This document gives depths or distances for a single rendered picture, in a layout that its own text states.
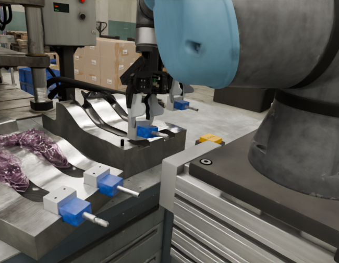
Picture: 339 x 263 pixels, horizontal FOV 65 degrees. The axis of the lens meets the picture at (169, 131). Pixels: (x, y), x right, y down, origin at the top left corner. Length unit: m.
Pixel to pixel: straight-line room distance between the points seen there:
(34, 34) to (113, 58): 3.41
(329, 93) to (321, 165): 0.07
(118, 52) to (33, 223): 4.23
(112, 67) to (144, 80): 4.02
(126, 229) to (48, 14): 1.08
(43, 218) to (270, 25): 0.48
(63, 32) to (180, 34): 1.33
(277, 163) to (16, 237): 0.45
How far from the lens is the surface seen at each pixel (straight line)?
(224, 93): 4.92
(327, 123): 0.32
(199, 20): 0.21
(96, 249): 0.81
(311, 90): 0.32
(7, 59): 1.36
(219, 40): 0.22
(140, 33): 0.71
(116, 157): 0.75
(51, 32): 1.51
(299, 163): 0.32
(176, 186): 0.44
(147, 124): 0.75
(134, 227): 0.87
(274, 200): 0.30
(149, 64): 0.70
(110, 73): 4.78
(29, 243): 0.55
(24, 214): 0.58
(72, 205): 0.55
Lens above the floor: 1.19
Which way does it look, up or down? 21 degrees down
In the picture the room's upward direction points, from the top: 5 degrees clockwise
